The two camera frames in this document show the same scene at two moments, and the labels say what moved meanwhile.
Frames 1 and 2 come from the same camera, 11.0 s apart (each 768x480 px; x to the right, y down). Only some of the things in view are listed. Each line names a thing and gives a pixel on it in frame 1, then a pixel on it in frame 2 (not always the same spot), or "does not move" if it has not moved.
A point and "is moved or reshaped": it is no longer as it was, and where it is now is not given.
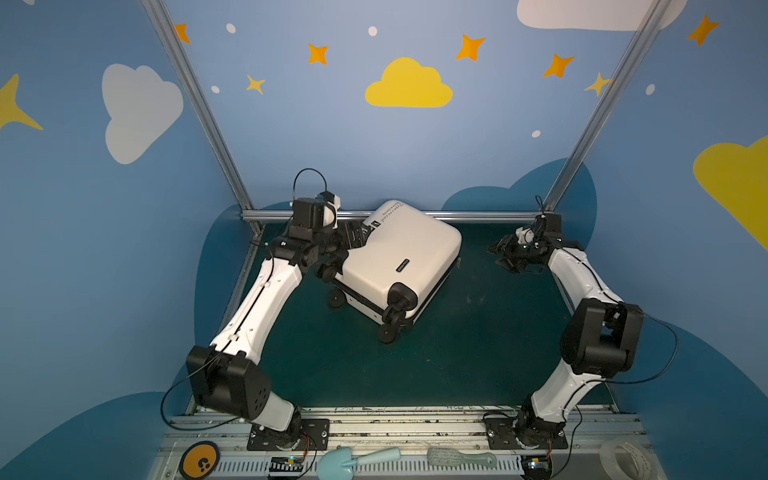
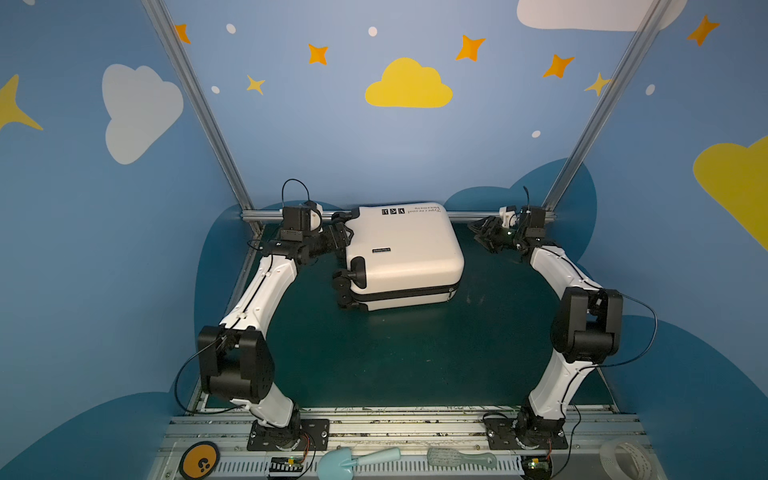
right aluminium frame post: x=643 y=36 does not move
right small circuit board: x=536 y=466 does not move
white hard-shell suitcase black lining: x=399 y=269 is moved or reshaped
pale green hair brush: x=440 y=456 does not move
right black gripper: x=514 y=251 -> x=491 y=230
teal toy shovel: x=337 y=463 does not move
